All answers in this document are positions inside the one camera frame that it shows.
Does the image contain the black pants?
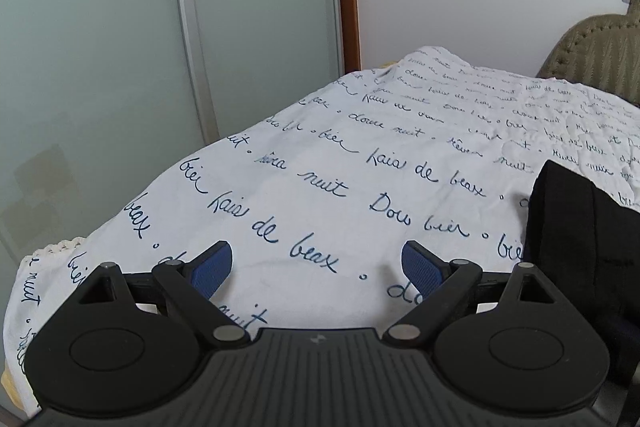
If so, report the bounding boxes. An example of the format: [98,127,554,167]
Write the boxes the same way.
[517,159,640,427]

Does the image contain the white bedsheet with blue script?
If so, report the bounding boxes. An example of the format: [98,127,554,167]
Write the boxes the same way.
[3,46,639,415]

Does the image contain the frosted glass sliding door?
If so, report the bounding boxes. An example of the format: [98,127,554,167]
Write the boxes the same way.
[1,0,343,265]

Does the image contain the olive upholstered headboard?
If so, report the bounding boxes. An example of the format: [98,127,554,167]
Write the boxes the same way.
[537,0,640,106]

